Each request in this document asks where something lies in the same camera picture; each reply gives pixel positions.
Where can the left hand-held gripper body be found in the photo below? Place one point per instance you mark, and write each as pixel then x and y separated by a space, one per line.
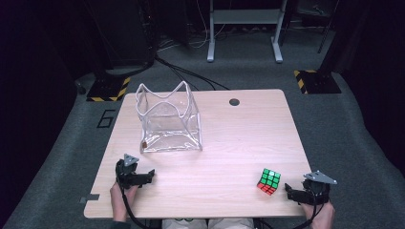
pixel 127 176

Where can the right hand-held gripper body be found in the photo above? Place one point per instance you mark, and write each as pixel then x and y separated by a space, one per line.
pixel 315 191

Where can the green and red puzzle cube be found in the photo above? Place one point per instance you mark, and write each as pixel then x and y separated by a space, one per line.
pixel 270 179

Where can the clear plastic bag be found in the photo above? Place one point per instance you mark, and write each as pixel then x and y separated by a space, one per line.
pixel 172 127

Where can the person's right hand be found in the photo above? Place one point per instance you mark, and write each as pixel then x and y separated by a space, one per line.
pixel 323 216

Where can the grey tape strip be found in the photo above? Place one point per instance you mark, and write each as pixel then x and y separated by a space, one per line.
pixel 89 198

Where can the person's legs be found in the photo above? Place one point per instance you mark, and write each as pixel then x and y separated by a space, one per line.
pixel 191 224

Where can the black equipment cabinet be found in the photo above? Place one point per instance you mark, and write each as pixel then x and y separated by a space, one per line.
pixel 124 31

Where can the black stand pole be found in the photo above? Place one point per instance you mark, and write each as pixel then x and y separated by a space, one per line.
pixel 329 38

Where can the white metal stand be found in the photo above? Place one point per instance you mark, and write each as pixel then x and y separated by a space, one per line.
pixel 245 16

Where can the black yellow striped base plate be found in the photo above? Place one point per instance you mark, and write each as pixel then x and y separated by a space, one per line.
pixel 106 89
pixel 316 82

